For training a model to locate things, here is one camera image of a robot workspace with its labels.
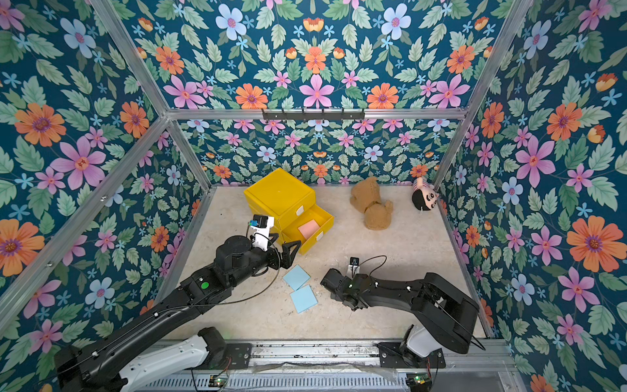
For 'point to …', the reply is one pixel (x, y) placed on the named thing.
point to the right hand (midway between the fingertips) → (347, 292)
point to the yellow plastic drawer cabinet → (292, 205)
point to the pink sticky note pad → (309, 229)
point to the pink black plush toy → (424, 196)
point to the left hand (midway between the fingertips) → (292, 239)
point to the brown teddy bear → (365, 198)
